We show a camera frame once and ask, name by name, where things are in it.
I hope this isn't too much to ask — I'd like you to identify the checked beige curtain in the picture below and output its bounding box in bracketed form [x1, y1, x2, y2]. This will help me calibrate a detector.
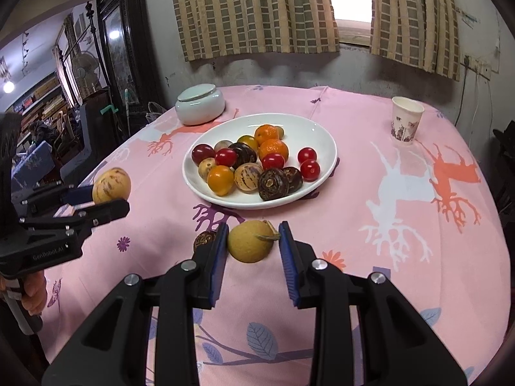
[168, 0, 341, 62]
[368, 0, 461, 82]

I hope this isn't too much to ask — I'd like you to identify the green-handled stick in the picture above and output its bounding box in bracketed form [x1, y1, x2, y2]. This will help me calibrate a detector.
[100, 88, 131, 133]

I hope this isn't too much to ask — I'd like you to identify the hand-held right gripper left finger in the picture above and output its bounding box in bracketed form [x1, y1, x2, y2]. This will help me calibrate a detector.
[42, 221, 231, 386]

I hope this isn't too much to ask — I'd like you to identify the dark wooden cabinet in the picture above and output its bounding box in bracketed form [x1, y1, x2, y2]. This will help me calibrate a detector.
[96, 0, 170, 109]

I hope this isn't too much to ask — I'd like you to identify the wall socket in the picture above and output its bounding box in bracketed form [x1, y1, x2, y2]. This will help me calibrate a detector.
[463, 54, 493, 81]

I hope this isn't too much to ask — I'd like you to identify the wall cable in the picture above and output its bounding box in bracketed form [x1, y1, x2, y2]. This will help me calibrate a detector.
[454, 66, 469, 127]

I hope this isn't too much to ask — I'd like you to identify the tan longan with stem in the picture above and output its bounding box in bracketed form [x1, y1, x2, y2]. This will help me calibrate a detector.
[227, 219, 281, 264]

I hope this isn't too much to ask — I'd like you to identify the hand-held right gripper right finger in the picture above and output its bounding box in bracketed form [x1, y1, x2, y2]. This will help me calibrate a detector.
[278, 220, 469, 386]

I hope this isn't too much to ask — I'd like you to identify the electric fan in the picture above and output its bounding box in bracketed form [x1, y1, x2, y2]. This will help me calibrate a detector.
[71, 53, 101, 89]

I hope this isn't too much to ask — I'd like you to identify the yellow-orange tomato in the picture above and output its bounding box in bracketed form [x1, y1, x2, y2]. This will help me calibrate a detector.
[207, 165, 236, 197]

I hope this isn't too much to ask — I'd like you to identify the mandarin orange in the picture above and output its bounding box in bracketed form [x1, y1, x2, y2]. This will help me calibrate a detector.
[254, 124, 281, 145]
[258, 139, 289, 162]

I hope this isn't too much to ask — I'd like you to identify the yellow striped pepino melon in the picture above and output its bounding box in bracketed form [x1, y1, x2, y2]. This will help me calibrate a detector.
[234, 162, 264, 192]
[197, 158, 220, 181]
[92, 168, 132, 205]

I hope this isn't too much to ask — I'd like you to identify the dark grey chair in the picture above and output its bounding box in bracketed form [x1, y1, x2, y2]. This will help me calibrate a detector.
[78, 88, 119, 161]

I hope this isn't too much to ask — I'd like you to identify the person's left hand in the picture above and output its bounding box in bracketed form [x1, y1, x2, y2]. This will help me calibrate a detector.
[20, 271, 48, 316]

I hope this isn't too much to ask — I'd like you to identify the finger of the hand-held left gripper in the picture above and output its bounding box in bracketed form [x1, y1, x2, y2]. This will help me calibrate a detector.
[12, 183, 97, 216]
[18, 198, 130, 246]

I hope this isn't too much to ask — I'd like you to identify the dark red plum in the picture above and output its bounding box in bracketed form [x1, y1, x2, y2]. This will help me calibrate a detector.
[192, 144, 216, 166]

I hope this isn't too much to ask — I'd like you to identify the white oval plate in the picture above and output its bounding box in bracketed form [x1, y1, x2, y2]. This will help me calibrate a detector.
[182, 113, 338, 210]

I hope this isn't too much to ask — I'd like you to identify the blue printed cloth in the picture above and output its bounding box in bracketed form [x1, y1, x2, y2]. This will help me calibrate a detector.
[12, 141, 55, 186]

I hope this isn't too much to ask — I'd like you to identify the pale green lidded jar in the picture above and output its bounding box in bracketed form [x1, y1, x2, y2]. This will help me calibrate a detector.
[174, 83, 226, 126]

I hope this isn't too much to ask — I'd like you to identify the pink printed tablecloth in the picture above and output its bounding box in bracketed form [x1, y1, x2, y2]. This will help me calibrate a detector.
[40, 84, 508, 386]

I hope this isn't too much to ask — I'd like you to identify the white plastic bag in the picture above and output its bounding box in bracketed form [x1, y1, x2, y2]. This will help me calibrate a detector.
[145, 102, 167, 123]

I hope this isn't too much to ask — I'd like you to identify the printed paper cup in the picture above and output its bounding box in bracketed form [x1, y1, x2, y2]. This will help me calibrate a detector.
[389, 96, 425, 146]

